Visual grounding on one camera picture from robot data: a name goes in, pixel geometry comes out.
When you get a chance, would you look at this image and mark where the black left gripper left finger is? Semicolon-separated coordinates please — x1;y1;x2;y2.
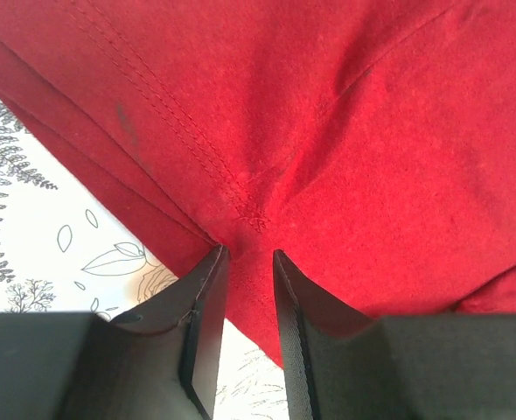
0;246;230;419

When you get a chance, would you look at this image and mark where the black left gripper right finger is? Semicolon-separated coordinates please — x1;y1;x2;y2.
273;250;516;419

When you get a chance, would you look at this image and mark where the floral patterned table cloth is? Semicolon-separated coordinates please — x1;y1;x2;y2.
0;100;289;419

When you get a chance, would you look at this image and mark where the dark red t shirt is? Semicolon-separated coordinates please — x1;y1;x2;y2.
0;1;516;361

